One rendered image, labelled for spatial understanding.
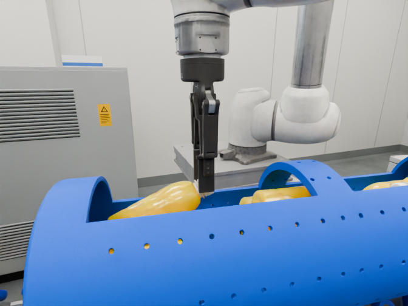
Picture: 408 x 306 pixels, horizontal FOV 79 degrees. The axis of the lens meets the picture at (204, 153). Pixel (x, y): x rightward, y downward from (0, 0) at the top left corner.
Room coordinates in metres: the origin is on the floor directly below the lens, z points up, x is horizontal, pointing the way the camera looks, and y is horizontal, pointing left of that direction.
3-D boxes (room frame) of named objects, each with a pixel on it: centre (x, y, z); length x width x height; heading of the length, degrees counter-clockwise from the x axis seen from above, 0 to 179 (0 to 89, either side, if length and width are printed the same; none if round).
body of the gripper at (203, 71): (0.44, 0.00, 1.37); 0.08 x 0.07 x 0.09; 13
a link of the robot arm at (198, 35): (0.44, 0.00, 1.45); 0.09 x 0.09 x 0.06
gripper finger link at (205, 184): (0.42, 0.00, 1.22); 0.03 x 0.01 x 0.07; 103
